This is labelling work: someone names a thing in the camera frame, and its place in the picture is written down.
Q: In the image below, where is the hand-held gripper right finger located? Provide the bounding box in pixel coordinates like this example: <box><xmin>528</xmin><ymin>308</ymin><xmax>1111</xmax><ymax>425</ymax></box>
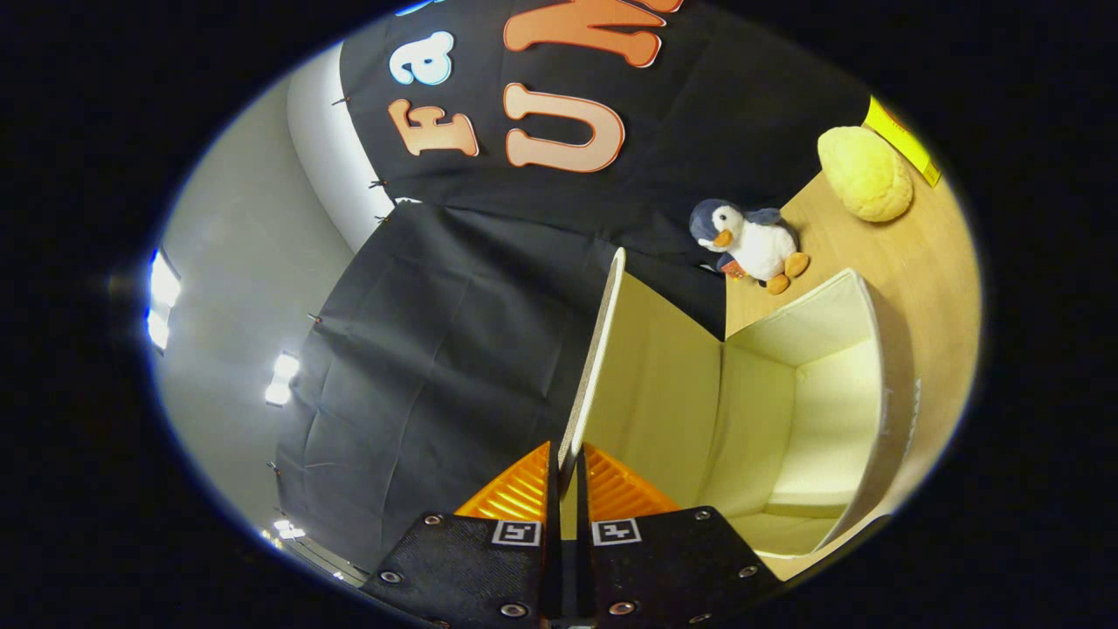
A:
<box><xmin>576</xmin><ymin>443</ymin><xmax>783</xmax><ymax>629</ymax></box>

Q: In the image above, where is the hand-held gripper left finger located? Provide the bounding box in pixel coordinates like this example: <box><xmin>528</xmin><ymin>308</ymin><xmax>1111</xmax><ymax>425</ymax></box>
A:
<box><xmin>362</xmin><ymin>441</ymin><xmax>561</xmax><ymax>629</ymax></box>

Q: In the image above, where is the beige fabric storage box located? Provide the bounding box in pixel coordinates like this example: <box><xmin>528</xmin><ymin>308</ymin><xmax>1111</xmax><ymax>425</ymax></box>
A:
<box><xmin>559</xmin><ymin>247</ymin><xmax>923</xmax><ymax>560</ymax></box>

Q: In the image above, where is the black backdrop cloth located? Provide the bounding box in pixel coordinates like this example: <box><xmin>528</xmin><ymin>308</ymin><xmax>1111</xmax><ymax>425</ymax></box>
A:
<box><xmin>275</xmin><ymin>0</ymin><xmax>874</xmax><ymax>569</ymax></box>

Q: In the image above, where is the blue white penguin plush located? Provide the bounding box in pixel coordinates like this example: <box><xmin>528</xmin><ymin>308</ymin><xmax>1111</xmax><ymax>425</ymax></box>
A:
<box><xmin>689</xmin><ymin>198</ymin><xmax>811</xmax><ymax>295</ymax></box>

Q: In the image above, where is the yellow round plush bun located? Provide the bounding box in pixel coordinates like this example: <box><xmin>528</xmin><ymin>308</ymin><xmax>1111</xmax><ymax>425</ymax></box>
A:
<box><xmin>818</xmin><ymin>127</ymin><xmax>914</xmax><ymax>223</ymax></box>

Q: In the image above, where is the yellow book with red circle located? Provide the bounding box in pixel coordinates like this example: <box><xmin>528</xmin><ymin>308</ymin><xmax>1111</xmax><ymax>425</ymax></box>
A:
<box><xmin>865</xmin><ymin>94</ymin><xmax>942</xmax><ymax>187</ymax></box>

